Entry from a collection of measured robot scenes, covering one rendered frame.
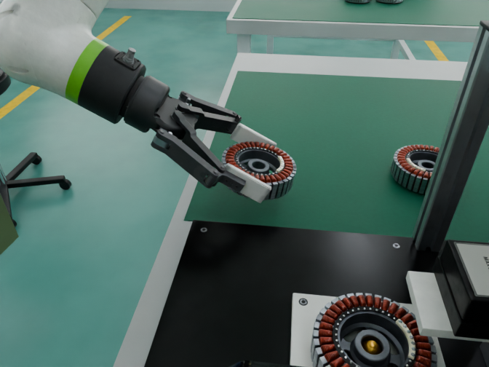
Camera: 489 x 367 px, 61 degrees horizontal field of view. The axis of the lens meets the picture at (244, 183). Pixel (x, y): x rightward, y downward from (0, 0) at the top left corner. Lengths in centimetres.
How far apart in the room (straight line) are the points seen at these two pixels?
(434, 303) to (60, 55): 49
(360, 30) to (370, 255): 118
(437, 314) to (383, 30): 136
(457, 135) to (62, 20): 49
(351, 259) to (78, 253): 134
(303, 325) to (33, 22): 47
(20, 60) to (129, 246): 121
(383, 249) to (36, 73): 50
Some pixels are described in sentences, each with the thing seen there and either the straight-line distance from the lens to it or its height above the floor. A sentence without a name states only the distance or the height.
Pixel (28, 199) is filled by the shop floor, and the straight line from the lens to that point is 211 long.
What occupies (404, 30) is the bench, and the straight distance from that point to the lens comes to 167.
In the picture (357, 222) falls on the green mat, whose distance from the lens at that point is 65.
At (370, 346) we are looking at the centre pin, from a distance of 44.
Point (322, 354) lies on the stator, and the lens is 42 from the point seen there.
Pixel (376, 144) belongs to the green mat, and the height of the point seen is 75.
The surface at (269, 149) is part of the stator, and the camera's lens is 65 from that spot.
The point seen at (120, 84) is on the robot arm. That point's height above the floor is 95.
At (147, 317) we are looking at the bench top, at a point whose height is 75.
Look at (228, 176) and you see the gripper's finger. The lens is 55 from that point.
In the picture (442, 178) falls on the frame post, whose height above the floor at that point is 89.
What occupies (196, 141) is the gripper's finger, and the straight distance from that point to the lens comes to 57.
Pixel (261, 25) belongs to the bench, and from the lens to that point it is 163.
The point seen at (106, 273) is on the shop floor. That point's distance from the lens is 164.
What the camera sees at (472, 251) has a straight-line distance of 39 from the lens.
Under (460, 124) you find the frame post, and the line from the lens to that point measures 50.
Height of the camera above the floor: 116
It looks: 36 degrees down
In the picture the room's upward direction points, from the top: straight up
